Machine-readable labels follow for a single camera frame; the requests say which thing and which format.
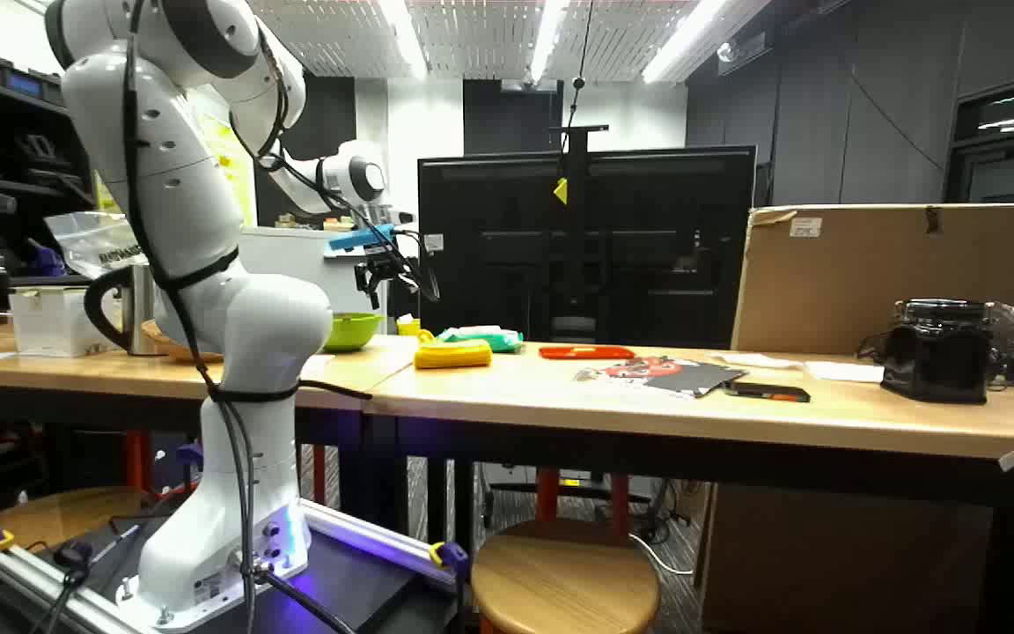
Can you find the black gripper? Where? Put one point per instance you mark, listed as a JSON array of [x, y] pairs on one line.
[[386, 270]]

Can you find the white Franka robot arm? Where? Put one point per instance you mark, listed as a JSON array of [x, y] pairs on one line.
[[247, 329]]

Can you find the green plastic bowl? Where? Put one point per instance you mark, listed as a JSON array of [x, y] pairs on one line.
[[349, 331]]

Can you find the green snack packet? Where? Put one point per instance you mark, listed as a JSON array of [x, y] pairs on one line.
[[481, 339]]

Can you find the orange flat tool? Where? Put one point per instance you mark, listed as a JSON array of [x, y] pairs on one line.
[[586, 351]]

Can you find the red patterned sheet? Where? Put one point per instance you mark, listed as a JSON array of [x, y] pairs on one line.
[[630, 370]]

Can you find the black computer monitor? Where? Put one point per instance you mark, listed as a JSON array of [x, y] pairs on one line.
[[650, 248]]

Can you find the clear plastic bag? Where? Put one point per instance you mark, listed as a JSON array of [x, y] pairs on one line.
[[89, 240]]

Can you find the clear plastic container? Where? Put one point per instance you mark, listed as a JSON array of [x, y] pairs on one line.
[[46, 320]]

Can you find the round wooden stool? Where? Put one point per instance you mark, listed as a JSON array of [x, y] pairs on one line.
[[564, 584]]

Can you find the black phone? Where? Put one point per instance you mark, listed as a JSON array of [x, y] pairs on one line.
[[768, 392]]

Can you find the brown cardboard box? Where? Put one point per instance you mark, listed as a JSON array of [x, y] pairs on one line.
[[882, 275]]

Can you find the cyan wrist camera mount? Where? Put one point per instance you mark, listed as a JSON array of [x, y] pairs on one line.
[[362, 240]]

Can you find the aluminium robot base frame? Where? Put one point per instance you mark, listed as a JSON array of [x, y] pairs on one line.
[[52, 584]]

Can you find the black camera device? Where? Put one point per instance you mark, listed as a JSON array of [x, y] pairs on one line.
[[938, 351]]

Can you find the black wall cabinet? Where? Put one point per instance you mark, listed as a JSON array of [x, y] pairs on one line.
[[1012, 146]]

